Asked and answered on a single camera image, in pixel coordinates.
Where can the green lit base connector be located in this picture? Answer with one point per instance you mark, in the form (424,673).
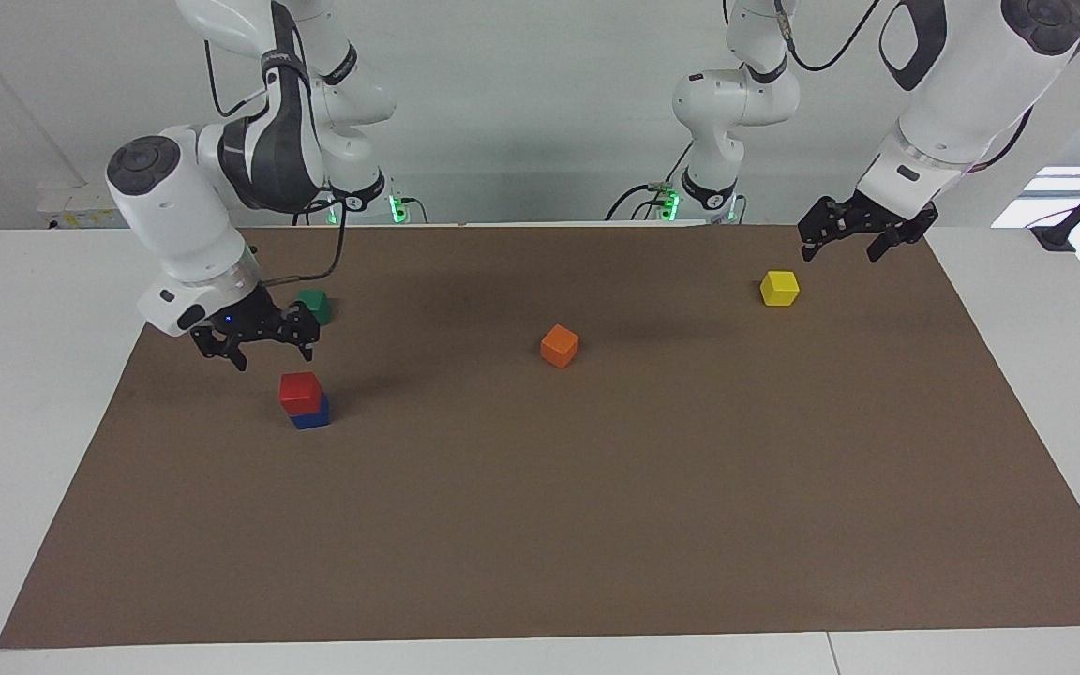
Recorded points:
(668,203)
(397,208)

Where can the green wooden block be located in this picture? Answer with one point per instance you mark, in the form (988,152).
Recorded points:
(317,305)

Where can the yellow wooden block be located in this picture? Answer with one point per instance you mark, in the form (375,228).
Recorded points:
(779,289)

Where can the blue wooden block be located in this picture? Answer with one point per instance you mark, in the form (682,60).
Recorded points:
(313,421)

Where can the brown paper mat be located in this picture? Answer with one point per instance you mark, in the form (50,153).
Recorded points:
(596,487)

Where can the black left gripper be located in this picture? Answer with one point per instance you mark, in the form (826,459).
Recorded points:
(882,216)

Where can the red wooden block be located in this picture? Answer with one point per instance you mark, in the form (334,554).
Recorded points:
(300,392)

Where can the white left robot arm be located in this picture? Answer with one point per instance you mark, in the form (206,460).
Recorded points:
(962,84)

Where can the orange wooden block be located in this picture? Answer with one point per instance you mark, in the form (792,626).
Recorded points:
(559,347)

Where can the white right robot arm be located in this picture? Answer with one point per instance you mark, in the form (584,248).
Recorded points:
(165,216)

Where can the white wall socket box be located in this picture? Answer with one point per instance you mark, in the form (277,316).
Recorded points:
(81,206)

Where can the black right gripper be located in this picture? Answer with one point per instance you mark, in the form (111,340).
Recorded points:
(254,319)

